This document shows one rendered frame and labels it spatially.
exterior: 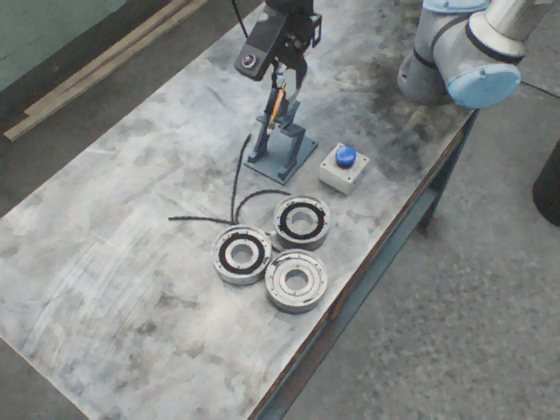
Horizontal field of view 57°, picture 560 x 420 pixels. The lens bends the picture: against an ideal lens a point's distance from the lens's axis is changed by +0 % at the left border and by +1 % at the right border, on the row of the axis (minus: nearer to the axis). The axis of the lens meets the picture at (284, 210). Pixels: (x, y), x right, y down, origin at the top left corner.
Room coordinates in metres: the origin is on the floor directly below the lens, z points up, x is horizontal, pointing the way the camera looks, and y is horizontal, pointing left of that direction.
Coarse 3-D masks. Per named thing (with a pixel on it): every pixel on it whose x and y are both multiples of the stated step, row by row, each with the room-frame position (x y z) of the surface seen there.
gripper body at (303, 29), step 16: (272, 0) 0.66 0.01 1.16; (304, 0) 0.66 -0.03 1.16; (304, 16) 0.70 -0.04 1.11; (320, 16) 0.70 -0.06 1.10; (288, 32) 0.66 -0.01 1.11; (304, 32) 0.67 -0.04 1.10; (320, 32) 0.71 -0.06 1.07; (288, 48) 0.65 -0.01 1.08; (304, 48) 0.69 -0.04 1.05; (288, 64) 0.65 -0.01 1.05
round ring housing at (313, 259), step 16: (288, 256) 0.42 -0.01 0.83; (304, 256) 0.41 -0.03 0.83; (272, 272) 0.39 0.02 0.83; (288, 272) 0.39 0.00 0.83; (304, 272) 0.39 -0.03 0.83; (320, 272) 0.38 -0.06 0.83; (272, 288) 0.36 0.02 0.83; (288, 288) 0.36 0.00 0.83; (304, 288) 0.35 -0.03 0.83; (320, 288) 0.35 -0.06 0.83; (288, 304) 0.32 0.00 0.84; (304, 304) 0.32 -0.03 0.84
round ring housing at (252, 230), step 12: (228, 228) 0.47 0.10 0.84; (240, 228) 0.47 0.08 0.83; (252, 228) 0.47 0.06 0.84; (216, 240) 0.44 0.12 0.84; (240, 240) 0.45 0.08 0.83; (264, 240) 0.45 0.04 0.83; (216, 252) 0.43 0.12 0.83; (228, 252) 0.43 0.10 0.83; (252, 252) 0.43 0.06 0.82; (216, 264) 0.40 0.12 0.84; (240, 264) 0.40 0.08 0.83; (252, 264) 0.40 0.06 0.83; (228, 276) 0.37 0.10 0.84; (240, 276) 0.37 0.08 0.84; (252, 276) 0.37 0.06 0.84
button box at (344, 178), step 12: (360, 156) 0.62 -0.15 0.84; (324, 168) 0.60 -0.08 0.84; (336, 168) 0.59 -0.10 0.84; (348, 168) 0.59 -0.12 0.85; (360, 168) 0.59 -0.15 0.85; (324, 180) 0.59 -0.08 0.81; (336, 180) 0.58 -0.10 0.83; (348, 180) 0.57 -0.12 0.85; (360, 180) 0.60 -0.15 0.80; (348, 192) 0.56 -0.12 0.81
